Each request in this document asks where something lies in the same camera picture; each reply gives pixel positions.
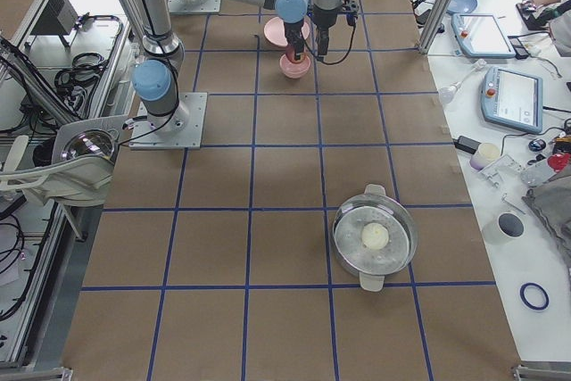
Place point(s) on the white steamed bun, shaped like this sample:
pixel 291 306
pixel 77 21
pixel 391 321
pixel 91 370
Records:
pixel 375 236

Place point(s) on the red apple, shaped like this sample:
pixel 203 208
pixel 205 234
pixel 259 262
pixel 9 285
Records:
pixel 297 57

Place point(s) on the glass dome lid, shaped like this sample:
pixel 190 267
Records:
pixel 91 142

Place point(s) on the pink bowl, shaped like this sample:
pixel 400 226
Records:
pixel 294 70

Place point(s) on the far teach pendant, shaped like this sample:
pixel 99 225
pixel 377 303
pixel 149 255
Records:
pixel 480 36

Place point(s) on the blue plate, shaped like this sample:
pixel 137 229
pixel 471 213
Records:
pixel 461 6

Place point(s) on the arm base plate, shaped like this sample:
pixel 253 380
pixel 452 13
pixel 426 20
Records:
pixel 184 130
pixel 194 7

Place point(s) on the light bulb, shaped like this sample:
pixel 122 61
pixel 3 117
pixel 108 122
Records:
pixel 446 94

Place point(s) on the white purple cup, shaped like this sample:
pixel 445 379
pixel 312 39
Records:
pixel 485 154

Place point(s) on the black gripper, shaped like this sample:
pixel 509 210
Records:
pixel 294 34
pixel 322 21

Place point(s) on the grey cloth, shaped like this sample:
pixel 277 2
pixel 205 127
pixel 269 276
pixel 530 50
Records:
pixel 550 202

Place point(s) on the steel steamer pot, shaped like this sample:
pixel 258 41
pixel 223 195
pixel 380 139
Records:
pixel 371 267

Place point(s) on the teach pendant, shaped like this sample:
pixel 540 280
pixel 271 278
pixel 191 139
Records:
pixel 512 99
pixel 480 36

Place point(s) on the black power adapter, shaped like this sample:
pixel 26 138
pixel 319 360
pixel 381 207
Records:
pixel 466 144

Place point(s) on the near teach pendant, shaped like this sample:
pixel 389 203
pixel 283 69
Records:
pixel 512 99

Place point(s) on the white paper cup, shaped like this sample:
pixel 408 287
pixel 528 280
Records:
pixel 505 227

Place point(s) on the pink plate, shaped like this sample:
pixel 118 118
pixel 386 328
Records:
pixel 274 31

